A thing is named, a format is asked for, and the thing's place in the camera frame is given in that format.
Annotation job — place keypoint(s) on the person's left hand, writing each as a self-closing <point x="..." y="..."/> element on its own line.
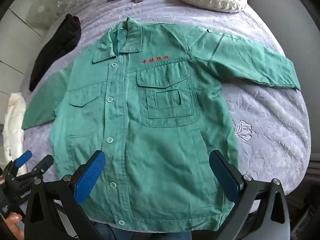
<point x="15" y="221"/>

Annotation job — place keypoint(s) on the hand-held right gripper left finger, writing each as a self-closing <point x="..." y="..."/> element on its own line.
<point x="91" y="177"/>

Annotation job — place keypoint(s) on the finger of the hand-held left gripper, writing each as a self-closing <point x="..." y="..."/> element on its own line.
<point x="23" y="158"/>
<point x="44" y="163"/>

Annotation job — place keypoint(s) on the green work jacket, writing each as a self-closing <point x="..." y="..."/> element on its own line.
<point x="150" y="142"/>

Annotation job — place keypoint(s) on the black garment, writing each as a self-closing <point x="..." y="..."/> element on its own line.
<point x="60" y="45"/>

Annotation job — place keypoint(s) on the white wardrobe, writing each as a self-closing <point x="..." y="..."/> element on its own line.
<point x="22" y="27"/>

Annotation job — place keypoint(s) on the lilac embossed bed blanket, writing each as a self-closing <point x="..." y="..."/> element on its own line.
<point x="262" y="130"/>

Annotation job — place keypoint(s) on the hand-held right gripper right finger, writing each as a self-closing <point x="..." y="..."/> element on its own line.
<point x="223" y="177"/>

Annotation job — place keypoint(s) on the white puffer jacket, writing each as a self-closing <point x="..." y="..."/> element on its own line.
<point x="15" y="120"/>

